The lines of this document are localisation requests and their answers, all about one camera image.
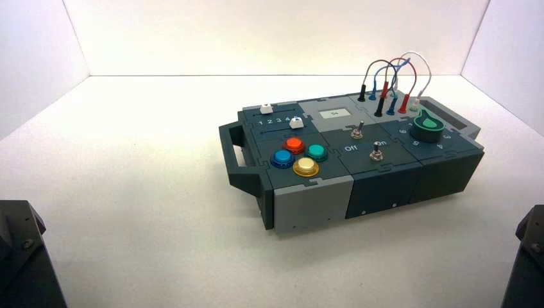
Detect white jumper wire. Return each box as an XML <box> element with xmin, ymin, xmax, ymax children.
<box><xmin>391</xmin><ymin>51</ymin><xmax>432</xmax><ymax>114</ymax></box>

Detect blue push button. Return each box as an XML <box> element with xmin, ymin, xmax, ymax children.
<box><xmin>270</xmin><ymin>150</ymin><xmax>295</xmax><ymax>169</ymax></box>

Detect red push button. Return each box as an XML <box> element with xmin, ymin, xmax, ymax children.
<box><xmin>283</xmin><ymin>137</ymin><xmax>307</xmax><ymax>155</ymax></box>

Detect yellow push button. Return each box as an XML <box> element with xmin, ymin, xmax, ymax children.
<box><xmin>293</xmin><ymin>157</ymin><xmax>320</xmax><ymax>178</ymax></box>

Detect teal green push button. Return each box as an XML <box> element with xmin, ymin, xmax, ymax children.
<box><xmin>305</xmin><ymin>144</ymin><xmax>329</xmax><ymax>163</ymax></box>

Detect dark teal grey control box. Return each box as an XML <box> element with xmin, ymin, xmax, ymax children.
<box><xmin>219</xmin><ymin>94</ymin><xmax>486</xmax><ymax>234</ymax></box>

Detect green rotary knob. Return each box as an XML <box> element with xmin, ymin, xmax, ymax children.
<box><xmin>409</xmin><ymin>109</ymin><xmax>446</xmax><ymax>144</ymax></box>

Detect black plug jumper wire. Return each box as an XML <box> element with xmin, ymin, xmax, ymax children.
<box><xmin>357</xmin><ymin>60</ymin><xmax>390</xmax><ymax>119</ymax></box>

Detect blue jumper wire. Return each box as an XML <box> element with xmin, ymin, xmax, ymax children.
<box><xmin>368</xmin><ymin>58</ymin><xmax>412</xmax><ymax>117</ymax></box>

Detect red jumper wire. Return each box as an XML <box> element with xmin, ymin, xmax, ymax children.
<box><xmin>380</xmin><ymin>57</ymin><xmax>418</xmax><ymax>115</ymax></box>

